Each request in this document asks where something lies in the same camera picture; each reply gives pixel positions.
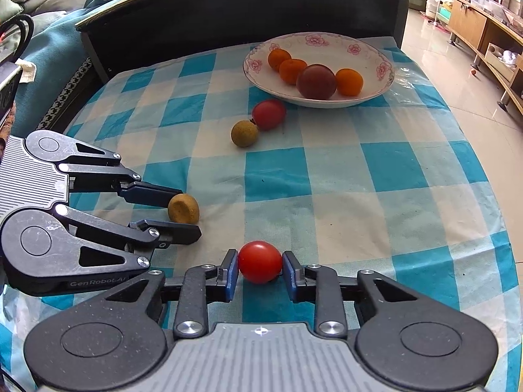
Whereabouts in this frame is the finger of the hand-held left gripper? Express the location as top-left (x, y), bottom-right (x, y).
top-left (59, 139), bottom-right (184, 209)
top-left (55, 204), bottom-right (202, 272)

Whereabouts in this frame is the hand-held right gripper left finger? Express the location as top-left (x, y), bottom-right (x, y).
top-left (104, 249), bottom-right (240, 339)

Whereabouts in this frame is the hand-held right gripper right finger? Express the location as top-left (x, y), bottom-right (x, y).
top-left (283, 250), bottom-right (413, 339)

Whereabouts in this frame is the tan longan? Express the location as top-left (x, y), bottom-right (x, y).
top-left (231, 120), bottom-right (259, 148)
top-left (167, 193), bottom-right (200, 224)

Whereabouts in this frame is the red tomato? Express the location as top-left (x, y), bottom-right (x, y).
top-left (251, 99), bottom-right (287, 131)
top-left (238, 241), bottom-right (283, 285)

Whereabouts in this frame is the orange tangerine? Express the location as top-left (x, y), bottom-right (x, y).
top-left (279, 59), bottom-right (308, 86)
top-left (335, 68), bottom-right (364, 96)
top-left (267, 48), bottom-right (292, 70)

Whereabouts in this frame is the dark purple plum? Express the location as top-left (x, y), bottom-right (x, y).
top-left (296, 64), bottom-right (338, 100)

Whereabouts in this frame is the white floral plate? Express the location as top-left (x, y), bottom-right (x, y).
top-left (243, 32), bottom-right (396, 109)

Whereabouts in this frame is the sofa with patterned trim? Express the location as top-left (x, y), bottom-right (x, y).
top-left (38, 56), bottom-right (99, 133)

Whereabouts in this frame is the blue checkered tablecloth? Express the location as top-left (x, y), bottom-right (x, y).
top-left (0, 35), bottom-right (523, 392)

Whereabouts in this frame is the teal blanket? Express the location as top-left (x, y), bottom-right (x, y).
top-left (16, 0), bottom-right (108, 139)

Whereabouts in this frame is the dark wooden table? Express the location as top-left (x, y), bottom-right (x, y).
top-left (75, 0), bottom-right (416, 87)

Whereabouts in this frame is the grey pillow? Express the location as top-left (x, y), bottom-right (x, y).
top-left (0, 0), bottom-right (26, 23)

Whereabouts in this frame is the white shelf rack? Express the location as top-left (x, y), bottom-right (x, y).
top-left (425, 0), bottom-right (455, 26)

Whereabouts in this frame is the wooden television cabinet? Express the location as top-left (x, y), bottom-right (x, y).
top-left (448, 0), bottom-right (523, 125)

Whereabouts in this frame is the black cable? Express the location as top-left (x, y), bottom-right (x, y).
top-left (0, 14), bottom-right (34, 67)

